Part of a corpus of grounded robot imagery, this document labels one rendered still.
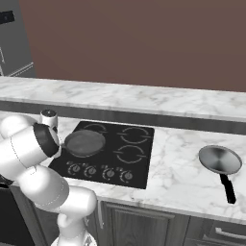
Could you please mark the dark grey drawer front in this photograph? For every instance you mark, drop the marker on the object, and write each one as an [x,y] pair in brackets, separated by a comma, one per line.
[205,232]

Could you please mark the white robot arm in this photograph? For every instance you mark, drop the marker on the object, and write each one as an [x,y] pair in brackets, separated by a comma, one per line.
[38,185]

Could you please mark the black hob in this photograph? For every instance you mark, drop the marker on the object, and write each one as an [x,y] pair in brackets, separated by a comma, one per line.
[109,160]

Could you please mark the dark grey round pan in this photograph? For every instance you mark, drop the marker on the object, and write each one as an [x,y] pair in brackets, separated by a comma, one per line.
[85,143]

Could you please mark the black hob knob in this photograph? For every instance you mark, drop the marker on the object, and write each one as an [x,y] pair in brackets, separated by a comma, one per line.
[91,171]
[109,173]
[75,167]
[127,175]

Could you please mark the grey fridge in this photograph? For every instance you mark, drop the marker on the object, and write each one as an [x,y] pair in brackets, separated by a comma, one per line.
[16,48]

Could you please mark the black appliance front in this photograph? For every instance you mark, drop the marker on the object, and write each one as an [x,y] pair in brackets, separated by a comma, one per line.
[12,221]

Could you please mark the dark grey cupboard door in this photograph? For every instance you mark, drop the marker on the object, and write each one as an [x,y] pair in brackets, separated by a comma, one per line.
[141,227]

